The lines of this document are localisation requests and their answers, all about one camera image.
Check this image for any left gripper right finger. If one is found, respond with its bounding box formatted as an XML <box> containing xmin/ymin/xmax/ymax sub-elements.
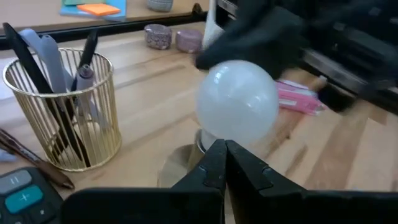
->
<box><xmin>225</xmin><ymin>139</ymin><xmax>398</xmax><ymax>224</ymax></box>

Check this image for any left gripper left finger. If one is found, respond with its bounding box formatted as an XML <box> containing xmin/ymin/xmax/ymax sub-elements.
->
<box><xmin>60</xmin><ymin>139</ymin><xmax>228</xmax><ymax>224</ymax></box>

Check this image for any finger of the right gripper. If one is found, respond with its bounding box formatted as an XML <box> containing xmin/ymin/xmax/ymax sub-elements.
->
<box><xmin>317</xmin><ymin>80</ymin><xmax>359</xmax><ymax>113</ymax></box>
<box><xmin>194</xmin><ymin>6</ymin><xmax>307</xmax><ymax>79</ymax></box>

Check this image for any white lightbulb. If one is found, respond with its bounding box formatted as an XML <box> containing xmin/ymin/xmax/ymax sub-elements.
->
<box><xmin>195</xmin><ymin>59</ymin><xmax>280</xmax><ymax>150</ymax></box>

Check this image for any pink box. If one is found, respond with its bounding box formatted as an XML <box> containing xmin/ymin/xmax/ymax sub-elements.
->
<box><xmin>275</xmin><ymin>79</ymin><xmax>327</xmax><ymax>116</ymax></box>

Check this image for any blue notebook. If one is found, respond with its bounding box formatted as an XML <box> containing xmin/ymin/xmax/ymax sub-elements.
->
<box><xmin>58</xmin><ymin>0</ymin><xmax>127</xmax><ymax>22</ymax></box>

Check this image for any brown pen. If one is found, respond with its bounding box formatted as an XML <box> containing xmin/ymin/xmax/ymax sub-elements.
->
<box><xmin>0</xmin><ymin>128</ymin><xmax>75</xmax><ymax>190</ymax></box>

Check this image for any orange sticky note pad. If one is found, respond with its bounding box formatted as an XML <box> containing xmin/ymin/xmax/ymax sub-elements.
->
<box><xmin>76</xmin><ymin>2</ymin><xmax>121</xmax><ymax>17</ymax></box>

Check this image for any black calculator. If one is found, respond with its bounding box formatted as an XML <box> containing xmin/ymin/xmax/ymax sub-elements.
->
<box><xmin>0</xmin><ymin>167</ymin><xmax>65</xmax><ymax>224</ymax></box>

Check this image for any lavender marker purple tip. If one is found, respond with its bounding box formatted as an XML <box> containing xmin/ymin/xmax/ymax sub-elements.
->
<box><xmin>75</xmin><ymin>64</ymin><xmax>105</xmax><ymax>128</ymax></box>

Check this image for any black pen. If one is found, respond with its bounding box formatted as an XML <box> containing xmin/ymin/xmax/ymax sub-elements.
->
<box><xmin>2</xmin><ymin>22</ymin><xmax>91</xmax><ymax>169</ymax></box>
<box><xmin>70</xmin><ymin>29</ymin><xmax>100</xmax><ymax>91</ymax></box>

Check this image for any beige desk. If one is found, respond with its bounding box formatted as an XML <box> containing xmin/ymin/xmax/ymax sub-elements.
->
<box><xmin>0</xmin><ymin>0</ymin><xmax>211</xmax><ymax>32</ymax></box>

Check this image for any gold wire pen holder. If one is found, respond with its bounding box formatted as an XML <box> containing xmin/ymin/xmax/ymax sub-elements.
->
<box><xmin>2</xmin><ymin>47</ymin><xmax>123</xmax><ymax>172</ymax></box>

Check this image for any black metal table frame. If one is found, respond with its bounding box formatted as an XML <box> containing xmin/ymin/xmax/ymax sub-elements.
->
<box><xmin>0</xmin><ymin>2</ymin><xmax>209</xmax><ymax>50</ymax></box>

